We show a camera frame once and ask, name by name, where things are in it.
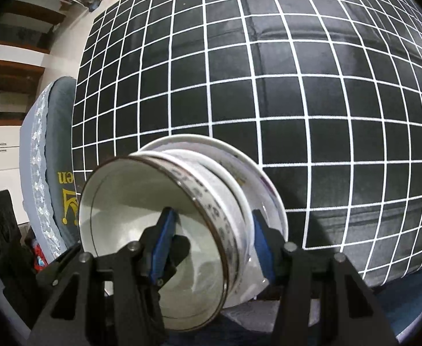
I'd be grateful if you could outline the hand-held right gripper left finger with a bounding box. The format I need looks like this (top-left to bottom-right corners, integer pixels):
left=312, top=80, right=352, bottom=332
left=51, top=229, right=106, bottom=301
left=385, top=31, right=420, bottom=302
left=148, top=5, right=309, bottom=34
left=27, top=206, right=192, bottom=346

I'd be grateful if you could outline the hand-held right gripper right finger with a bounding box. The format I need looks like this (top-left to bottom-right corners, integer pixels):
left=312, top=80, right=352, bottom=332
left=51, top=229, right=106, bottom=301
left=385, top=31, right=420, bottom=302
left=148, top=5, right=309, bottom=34
left=252, top=209, right=400, bottom=346

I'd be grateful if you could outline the large patterned bowl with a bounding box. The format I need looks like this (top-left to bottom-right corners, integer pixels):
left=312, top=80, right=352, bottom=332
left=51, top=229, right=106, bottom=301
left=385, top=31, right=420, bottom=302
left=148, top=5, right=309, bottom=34
left=77, top=151, right=252, bottom=332

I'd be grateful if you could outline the white floral print plate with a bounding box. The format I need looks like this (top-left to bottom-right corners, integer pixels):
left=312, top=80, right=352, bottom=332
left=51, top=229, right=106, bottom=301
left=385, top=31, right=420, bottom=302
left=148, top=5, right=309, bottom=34
left=138, top=134, right=289, bottom=309

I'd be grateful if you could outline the black chair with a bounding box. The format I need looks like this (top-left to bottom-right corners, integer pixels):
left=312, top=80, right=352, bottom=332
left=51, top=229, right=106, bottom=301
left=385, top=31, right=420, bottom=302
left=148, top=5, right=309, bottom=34
left=0, top=189, right=37, bottom=289

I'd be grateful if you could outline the black white checkered tablecloth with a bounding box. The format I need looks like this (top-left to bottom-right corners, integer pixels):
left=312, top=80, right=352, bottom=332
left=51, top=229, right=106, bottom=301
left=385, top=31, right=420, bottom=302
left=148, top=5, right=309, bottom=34
left=70, top=0, right=422, bottom=289

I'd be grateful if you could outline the plain white plate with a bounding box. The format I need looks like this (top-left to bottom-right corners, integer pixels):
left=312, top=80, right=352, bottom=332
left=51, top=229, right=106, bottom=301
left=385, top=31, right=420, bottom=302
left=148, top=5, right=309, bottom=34
left=166, top=149, right=253, bottom=231

